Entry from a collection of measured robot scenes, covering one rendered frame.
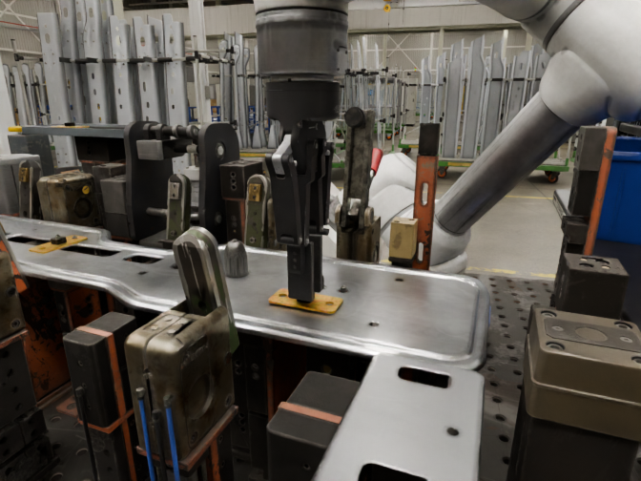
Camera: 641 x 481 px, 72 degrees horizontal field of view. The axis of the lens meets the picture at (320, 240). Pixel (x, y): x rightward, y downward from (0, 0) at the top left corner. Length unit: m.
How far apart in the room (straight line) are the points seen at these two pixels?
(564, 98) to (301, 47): 0.55
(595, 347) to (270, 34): 0.37
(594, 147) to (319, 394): 0.44
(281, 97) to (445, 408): 0.31
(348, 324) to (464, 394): 0.15
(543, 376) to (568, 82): 0.59
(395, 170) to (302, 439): 0.92
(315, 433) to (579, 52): 0.70
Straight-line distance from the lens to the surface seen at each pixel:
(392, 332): 0.47
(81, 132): 1.16
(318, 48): 0.44
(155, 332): 0.40
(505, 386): 0.97
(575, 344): 0.38
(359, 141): 0.67
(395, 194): 1.19
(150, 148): 0.87
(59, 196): 1.01
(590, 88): 0.85
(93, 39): 5.59
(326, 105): 0.45
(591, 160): 0.64
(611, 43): 0.84
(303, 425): 0.39
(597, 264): 0.50
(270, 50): 0.45
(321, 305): 0.51
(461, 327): 0.50
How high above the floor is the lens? 1.23
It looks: 18 degrees down
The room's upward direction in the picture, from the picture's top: straight up
